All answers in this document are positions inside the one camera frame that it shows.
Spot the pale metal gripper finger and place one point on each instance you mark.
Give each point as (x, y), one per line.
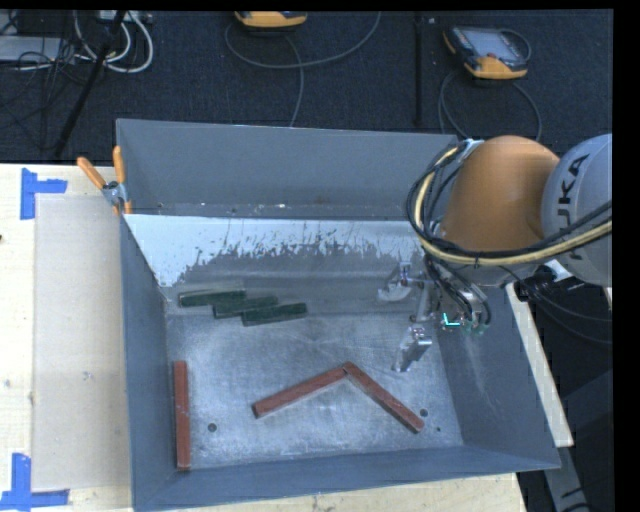
(395, 292)
(412, 352)

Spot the red-brown flat block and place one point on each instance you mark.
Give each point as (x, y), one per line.
(385, 397)
(182, 415)
(300, 391)

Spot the grey metal bin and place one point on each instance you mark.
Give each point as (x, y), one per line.
(310, 380)

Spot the dark green flat block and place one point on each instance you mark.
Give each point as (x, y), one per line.
(210, 298)
(247, 306)
(275, 314)

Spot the pale wood flat board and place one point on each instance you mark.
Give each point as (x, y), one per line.
(75, 350)

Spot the black cylinder on white bracket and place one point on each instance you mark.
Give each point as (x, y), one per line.
(535, 285)

